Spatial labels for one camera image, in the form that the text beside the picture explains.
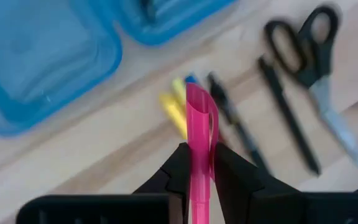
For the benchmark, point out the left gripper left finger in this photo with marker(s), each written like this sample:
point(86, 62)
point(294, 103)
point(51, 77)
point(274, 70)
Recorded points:
point(176, 174)

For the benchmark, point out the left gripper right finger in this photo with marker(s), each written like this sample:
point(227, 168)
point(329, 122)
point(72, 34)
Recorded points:
point(235, 180)

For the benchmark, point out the pink highlighter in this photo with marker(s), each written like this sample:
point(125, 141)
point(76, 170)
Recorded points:
point(199, 140)

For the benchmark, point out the yellow highlighter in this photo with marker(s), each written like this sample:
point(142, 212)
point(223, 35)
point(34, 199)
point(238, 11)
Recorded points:
point(174, 115)

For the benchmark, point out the black retractable pen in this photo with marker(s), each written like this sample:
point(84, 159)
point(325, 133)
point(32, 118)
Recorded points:
point(228, 112)

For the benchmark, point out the slim black pen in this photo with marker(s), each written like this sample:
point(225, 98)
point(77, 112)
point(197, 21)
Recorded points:
point(286, 112)

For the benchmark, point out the red pen with blue cap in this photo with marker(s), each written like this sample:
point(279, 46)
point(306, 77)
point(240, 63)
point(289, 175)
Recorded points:
point(190, 79)

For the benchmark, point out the blue plastic supply box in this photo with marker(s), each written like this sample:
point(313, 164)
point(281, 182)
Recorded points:
point(42, 62)

